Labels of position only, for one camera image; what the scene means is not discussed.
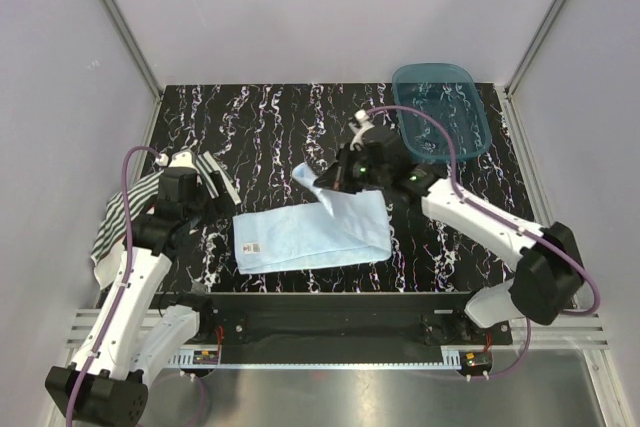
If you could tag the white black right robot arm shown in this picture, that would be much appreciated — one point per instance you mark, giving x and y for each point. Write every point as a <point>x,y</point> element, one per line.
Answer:
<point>544,260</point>

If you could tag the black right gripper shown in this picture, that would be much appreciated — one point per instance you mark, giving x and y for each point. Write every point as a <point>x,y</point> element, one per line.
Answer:
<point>334,176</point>

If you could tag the teal transparent plastic bin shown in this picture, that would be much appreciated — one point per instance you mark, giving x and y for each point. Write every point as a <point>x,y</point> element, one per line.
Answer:
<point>446,93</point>

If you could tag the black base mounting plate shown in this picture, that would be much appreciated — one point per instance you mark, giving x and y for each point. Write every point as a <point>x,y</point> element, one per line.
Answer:
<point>340,303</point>

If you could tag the white slotted cable duct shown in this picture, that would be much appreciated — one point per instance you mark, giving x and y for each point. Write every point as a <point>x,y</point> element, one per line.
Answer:
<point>424,358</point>

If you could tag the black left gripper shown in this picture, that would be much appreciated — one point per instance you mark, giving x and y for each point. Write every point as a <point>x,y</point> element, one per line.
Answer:
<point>200,190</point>

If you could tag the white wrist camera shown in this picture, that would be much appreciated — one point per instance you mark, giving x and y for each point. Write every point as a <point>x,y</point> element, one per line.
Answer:
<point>181,162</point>
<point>359,125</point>

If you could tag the aluminium front rail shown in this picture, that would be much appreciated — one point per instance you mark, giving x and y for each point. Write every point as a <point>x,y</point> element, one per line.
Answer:
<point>437,329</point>

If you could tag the light blue towel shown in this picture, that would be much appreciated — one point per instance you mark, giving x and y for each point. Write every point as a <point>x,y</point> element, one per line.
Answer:
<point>336,230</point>

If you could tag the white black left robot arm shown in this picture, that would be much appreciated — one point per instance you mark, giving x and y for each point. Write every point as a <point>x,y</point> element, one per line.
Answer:
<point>107,382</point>

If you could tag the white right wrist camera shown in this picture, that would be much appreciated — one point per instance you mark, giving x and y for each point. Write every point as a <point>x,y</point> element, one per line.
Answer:
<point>359,125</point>

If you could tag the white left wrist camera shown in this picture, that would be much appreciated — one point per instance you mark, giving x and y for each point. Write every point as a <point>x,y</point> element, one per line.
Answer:
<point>181,162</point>

